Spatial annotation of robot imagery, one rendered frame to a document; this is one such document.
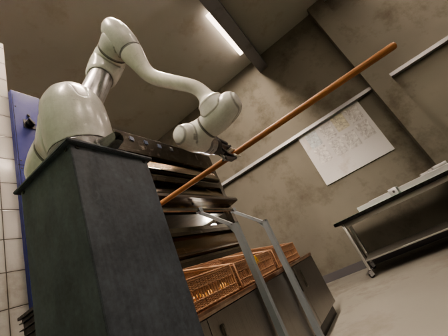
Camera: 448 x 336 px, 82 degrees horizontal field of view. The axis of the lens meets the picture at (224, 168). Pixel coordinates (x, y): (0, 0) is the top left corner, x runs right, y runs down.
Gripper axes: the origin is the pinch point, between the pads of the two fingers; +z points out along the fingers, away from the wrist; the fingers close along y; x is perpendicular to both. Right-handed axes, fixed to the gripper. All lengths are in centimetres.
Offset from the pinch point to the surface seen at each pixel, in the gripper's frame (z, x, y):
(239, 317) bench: 9, -40, 70
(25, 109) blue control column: -49, -91, -83
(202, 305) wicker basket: -8, -45, 58
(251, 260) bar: 36, -35, 48
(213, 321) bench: -10, -40, 66
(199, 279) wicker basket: -3, -45, 47
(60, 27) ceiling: 40, -165, -332
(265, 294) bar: 36, -35, 68
